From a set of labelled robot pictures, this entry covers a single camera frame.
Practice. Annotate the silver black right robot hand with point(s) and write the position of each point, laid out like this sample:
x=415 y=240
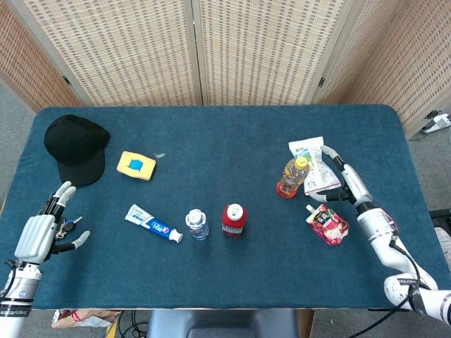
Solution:
x=356 y=183

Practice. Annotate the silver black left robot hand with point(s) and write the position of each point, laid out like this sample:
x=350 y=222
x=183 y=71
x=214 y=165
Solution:
x=35 y=236

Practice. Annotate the red NFC juice bottle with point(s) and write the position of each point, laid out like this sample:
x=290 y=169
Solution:
x=233 y=223

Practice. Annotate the clear water bottle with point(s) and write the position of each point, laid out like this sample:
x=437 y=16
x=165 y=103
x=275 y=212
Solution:
x=198 y=227

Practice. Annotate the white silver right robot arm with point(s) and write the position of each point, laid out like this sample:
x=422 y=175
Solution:
x=377 y=229

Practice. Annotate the bunch of keys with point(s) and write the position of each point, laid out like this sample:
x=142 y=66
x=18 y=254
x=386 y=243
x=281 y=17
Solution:
x=69 y=225

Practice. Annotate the white snack bag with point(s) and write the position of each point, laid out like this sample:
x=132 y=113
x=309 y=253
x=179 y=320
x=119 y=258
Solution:
x=317 y=176

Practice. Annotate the red spouted drink pouch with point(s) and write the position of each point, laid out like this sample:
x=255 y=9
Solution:
x=329 y=225

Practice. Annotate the orange tea bottle yellow cap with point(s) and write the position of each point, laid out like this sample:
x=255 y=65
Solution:
x=290 y=179

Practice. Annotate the black box beside table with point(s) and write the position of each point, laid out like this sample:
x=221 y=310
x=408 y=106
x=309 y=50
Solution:
x=442 y=217

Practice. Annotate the crumpled paper bag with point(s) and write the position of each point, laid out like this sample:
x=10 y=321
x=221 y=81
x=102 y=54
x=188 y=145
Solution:
x=84 y=318

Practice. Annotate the black baseball cap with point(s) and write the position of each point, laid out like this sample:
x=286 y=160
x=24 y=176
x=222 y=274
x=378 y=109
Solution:
x=75 y=148

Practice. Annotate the white power strip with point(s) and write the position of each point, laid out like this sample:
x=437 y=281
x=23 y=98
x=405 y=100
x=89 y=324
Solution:
x=438 y=122

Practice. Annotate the white blue toothpaste tube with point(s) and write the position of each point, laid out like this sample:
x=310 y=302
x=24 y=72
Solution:
x=151 y=222

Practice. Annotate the yellow sponge with blue patch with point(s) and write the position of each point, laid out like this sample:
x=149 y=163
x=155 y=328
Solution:
x=135 y=165

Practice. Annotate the blue table cloth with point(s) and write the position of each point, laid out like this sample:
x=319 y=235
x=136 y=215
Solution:
x=253 y=274

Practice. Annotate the metal paper clip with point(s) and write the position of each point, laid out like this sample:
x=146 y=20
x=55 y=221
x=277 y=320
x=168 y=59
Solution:
x=159 y=155

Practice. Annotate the brown cardboard box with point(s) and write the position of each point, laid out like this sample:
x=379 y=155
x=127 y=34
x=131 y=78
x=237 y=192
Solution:
x=304 y=324

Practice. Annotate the woven bamboo folding screen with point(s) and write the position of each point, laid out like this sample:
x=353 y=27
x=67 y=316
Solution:
x=225 y=53

